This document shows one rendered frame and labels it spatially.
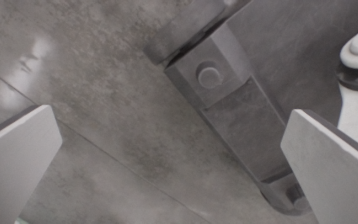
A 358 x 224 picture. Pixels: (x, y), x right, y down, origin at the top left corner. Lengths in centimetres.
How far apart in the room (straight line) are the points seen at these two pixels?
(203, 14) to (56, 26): 45
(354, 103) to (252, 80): 17
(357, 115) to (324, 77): 18
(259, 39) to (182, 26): 15
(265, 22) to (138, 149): 55
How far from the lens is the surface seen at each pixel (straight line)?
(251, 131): 47
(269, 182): 54
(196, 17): 39
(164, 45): 40
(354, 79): 37
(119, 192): 91
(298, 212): 66
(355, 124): 32
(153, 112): 66
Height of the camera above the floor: 58
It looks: 65 degrees down
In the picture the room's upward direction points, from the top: 168 degrees counter-clockwise
